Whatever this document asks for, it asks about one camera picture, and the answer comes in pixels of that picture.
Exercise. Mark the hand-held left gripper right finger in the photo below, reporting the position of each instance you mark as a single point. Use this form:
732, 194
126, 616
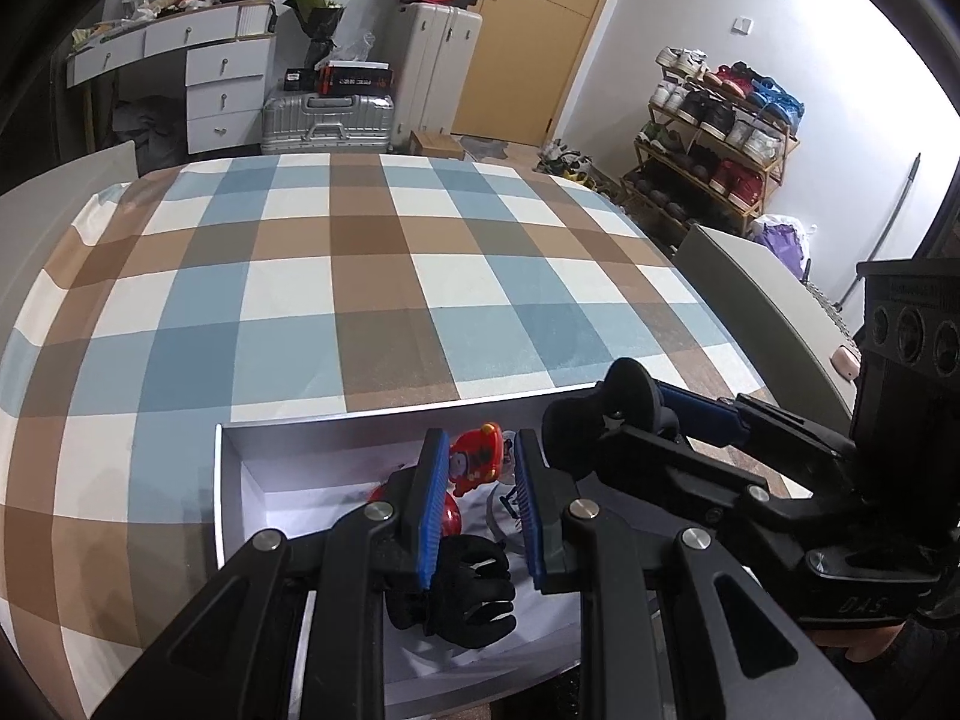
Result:
529, 517

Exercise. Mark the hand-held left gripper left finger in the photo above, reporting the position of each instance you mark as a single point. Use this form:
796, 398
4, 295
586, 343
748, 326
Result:
427, 517

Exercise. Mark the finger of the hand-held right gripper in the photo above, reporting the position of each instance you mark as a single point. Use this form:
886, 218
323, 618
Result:
675, 465
705, 412

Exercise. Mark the small red charm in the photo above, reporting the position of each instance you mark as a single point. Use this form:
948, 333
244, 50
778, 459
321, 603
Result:
476, 457

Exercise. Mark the grey gift box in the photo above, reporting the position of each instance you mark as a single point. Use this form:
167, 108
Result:
315, 480

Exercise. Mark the person's right hand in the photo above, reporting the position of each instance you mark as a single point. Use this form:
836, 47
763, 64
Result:
855, 643

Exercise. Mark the small pink gadget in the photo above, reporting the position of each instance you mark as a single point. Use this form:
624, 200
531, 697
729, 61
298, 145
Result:
847, 361

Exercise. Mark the grey bedside cabinet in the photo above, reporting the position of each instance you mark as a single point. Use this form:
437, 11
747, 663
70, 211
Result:
757, 315

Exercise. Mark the purple plastic bag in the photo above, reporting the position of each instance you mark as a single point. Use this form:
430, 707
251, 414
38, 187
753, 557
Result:
784, 244

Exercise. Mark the black curved rod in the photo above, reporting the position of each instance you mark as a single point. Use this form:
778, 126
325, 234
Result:
896, 210

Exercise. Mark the checked bed sheet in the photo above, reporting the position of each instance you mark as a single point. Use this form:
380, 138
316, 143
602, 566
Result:
375, 277

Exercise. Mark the wooden shoe rack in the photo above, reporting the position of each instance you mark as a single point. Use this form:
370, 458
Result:
772, 172

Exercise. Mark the rows of shoes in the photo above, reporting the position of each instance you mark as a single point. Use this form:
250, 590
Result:
720, 120

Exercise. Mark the grey floor mat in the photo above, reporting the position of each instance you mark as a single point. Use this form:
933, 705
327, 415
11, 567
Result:
484, 148

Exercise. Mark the small brown cardboard box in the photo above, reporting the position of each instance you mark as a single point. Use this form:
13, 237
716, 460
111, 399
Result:
436, 144

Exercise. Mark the wooden door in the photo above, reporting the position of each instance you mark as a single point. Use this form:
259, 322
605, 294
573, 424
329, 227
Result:
525, 52

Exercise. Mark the silver hard suitcase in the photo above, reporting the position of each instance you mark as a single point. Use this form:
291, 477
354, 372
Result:
330, 124

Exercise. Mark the white upright suitcase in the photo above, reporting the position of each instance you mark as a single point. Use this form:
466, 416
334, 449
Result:
439, 67

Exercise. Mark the black and red carton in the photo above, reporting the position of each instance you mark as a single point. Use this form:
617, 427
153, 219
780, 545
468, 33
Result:
356, 79

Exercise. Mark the small black carton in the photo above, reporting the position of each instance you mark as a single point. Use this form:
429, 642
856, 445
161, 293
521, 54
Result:
301, 79

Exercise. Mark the white desk with drawers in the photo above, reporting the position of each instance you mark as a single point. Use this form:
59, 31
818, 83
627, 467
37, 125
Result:
225, 90

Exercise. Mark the dark cloth bundle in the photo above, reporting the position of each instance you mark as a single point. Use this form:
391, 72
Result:
146, 127

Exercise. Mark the black wrapped flower bouquet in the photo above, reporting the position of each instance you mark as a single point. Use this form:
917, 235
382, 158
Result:
315, 19

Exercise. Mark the heap of mixed small clutter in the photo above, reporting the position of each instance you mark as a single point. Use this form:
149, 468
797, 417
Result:
157, 7

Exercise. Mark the white light switch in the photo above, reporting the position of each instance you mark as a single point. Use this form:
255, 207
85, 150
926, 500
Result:
741, 25

